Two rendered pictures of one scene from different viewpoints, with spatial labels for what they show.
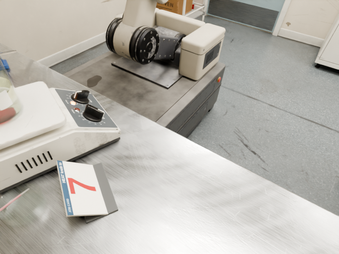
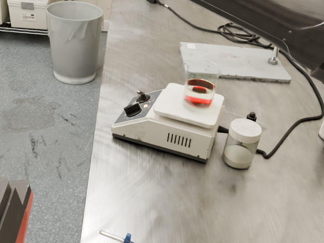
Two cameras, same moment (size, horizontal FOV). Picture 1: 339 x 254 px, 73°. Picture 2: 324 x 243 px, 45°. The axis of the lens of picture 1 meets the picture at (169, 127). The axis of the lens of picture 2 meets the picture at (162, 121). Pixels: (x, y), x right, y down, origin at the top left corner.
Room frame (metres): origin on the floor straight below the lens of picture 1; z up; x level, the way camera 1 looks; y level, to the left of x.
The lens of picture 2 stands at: (0.68, 0.72, 1.23)
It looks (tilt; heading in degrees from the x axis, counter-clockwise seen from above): 34 degrees down; 232
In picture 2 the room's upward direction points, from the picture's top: 8 degrees clockwise
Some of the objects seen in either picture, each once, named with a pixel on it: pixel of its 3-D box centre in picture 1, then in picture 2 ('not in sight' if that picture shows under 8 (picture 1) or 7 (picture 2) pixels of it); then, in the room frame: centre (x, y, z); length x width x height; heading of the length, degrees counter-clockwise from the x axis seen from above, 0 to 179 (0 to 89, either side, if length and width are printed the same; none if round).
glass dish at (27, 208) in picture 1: (22, 204); not in sight; (0.14, 0.19, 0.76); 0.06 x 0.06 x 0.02
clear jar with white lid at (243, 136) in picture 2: not in sight; (241, 143); (0.18, 0.33, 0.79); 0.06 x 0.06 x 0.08
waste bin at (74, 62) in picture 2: not in sight; (74, 44); (-0.22, -1.39, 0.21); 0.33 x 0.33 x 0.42
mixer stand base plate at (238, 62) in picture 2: not in sight; (232, 60); (-0.12, -0.01, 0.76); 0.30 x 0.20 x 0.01; 150
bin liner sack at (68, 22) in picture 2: not in sight; (75, 43); (-0.22, -1.38, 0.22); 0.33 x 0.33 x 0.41
